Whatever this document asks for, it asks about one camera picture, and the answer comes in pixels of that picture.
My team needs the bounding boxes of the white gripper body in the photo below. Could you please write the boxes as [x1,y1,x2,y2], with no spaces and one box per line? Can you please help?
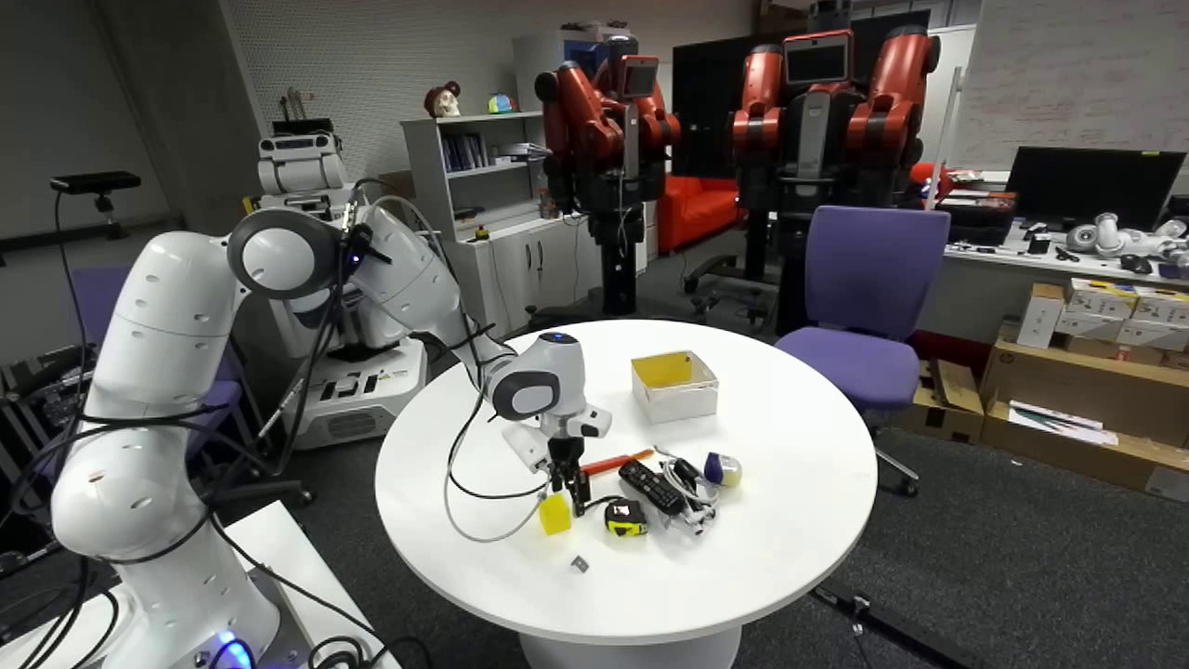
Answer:
[497,400,616,471]

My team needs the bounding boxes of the yellow block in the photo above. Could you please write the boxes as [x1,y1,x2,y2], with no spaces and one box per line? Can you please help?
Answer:
[534,489,578,540]

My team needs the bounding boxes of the red marker pen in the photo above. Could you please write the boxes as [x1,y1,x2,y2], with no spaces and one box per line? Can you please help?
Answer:
[584,446,657,479]

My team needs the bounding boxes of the black yellow tape measure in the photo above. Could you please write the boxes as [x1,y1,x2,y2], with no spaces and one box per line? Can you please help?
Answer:
[601,494,651,541]

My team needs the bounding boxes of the black remote control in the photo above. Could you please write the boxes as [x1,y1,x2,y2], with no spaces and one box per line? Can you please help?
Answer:
[616,456,690,519]

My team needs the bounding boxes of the white square box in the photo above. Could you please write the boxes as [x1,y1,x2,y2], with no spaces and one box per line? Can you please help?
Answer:
[627,349,723,427]

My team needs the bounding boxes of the white shelf cabinet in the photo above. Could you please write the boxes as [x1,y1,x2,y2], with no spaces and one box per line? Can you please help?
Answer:
[401,108,606,349]

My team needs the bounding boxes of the white mobile robot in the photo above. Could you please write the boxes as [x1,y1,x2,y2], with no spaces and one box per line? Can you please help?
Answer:
[252,114,434,453]

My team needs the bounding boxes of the red couch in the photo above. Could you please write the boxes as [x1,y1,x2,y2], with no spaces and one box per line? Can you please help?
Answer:
[655,171,746,259]

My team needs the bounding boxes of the white robot mounting platform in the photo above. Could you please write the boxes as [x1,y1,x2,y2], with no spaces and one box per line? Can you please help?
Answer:
[0,497,401,669]

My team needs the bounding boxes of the black tripod leg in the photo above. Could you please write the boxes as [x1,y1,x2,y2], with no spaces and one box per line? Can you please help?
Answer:
[809,583,980,669]

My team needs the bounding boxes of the small cardboard box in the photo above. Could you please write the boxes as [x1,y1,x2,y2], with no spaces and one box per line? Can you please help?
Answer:
[891,357,991,446]

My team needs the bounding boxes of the mannequin head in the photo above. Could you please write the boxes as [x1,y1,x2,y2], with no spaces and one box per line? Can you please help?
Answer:
[420,78,465,121]

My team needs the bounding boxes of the red Baxter robot with screen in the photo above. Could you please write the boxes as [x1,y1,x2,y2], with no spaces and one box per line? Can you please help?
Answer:
[723,26,942,338]

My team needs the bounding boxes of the white work desk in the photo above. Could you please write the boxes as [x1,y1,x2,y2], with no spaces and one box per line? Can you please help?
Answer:
[920,233,1189,349]

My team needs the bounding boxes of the large cardboard box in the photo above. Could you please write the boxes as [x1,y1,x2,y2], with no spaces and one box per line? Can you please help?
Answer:
[980,338,1189,494]

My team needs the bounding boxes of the large black monitor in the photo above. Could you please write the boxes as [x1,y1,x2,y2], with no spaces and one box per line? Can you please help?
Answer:
[1004,143,1189,233]

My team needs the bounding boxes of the gripper cable loop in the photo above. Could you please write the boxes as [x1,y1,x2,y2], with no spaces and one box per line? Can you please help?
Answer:
[439,368,557,549]

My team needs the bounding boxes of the white table pedestal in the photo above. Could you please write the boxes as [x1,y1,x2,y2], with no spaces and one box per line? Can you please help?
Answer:
[516,627,746,669]

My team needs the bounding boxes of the black camera on stand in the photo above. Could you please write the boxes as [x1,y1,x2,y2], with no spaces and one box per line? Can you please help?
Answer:
[49,166,146,219]

